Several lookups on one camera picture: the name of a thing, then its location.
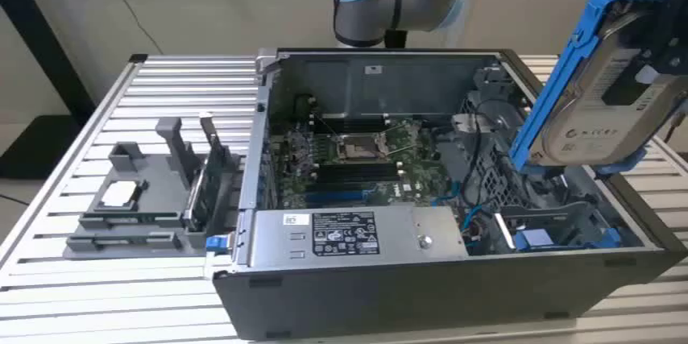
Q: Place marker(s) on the blue case latch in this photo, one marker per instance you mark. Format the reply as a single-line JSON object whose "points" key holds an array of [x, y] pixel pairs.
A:
{"points": [[215, 244]]}

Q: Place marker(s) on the open black PC case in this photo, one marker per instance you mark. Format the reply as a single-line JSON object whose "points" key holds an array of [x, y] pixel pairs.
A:
{"points": [[377, 299]]}

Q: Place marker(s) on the silver power supply unit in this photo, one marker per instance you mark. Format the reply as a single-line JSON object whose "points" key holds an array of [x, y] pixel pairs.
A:
{"points": [[409, 225]]}

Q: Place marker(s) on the silver CPU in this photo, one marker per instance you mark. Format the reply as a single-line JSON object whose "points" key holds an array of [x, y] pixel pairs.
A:
{"points": [[121, 195]]}

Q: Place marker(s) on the perforated metal drive cage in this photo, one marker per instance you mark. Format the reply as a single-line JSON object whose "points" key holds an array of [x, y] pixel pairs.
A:
{"points": [[501, 183]]}

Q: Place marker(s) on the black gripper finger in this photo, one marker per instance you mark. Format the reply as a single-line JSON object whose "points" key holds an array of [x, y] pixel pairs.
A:
{"points": [[623, 92]]}

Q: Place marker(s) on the black table corner cap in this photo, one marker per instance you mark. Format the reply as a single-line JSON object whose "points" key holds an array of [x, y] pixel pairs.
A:
{"points": [[139, 58]]}

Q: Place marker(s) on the grey parts rack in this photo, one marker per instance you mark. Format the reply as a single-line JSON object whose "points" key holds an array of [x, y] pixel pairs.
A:
{"points": [[162, 167]]}

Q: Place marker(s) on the black floor base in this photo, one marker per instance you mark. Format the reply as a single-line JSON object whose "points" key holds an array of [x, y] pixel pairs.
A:
{"points": [[38, 146]]}

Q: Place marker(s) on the green graphics card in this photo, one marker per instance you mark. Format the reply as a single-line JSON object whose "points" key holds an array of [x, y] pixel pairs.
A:
{"points": [[210, 183]]}

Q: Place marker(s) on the white square sticker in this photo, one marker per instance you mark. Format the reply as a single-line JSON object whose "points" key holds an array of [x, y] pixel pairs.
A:
{"points": [[373, 69]]}

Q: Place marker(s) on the green motherboard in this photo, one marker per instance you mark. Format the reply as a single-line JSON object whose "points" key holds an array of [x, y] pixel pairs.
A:
{"points": [[425, 171]]}

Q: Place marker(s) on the blue expansion slot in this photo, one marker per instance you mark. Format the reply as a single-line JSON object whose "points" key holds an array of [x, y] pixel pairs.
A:
{"points": [[337, 195]]}

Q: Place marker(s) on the silver case hinge latch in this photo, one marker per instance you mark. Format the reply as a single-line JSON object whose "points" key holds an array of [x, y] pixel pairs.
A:
{"points": [[265, 62]]}

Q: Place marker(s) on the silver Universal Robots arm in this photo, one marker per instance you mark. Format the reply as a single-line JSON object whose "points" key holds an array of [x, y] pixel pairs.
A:
{"points": [[371, 9]]}

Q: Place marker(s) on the black RAM slot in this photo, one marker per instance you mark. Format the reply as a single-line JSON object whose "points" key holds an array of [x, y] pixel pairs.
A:
{"points": [[355, 170], [355, 180], [350, 126], [350, 118], [355, 175], [366, 131], [355, 164], [350, 122]]}

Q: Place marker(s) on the black upright pole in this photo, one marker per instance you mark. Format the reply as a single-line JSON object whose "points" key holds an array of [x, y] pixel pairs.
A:
{"points": [[38, 26]]}

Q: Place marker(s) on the CPU socket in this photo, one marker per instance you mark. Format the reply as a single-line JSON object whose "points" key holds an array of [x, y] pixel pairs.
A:
{"points": [[358, 148]]}

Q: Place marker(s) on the black bracket behind case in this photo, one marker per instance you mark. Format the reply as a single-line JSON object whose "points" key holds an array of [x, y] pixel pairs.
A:
{"points": [[397, 38]]}

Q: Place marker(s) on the silver metal bracket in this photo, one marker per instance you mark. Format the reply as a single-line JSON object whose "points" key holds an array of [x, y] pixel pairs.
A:
{"points": [[467, 123]]}

